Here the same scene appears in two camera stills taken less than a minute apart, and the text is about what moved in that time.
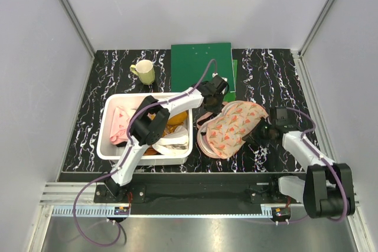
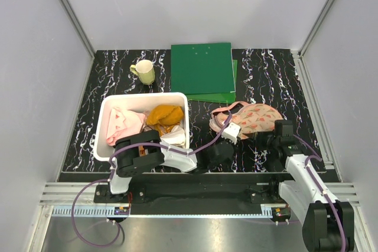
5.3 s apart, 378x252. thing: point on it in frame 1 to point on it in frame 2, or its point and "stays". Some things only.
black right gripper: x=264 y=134 to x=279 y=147
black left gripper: x=215 y=110 to x=234 y=147
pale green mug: x=145 y=71 stays
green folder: x=191 y=64 stays
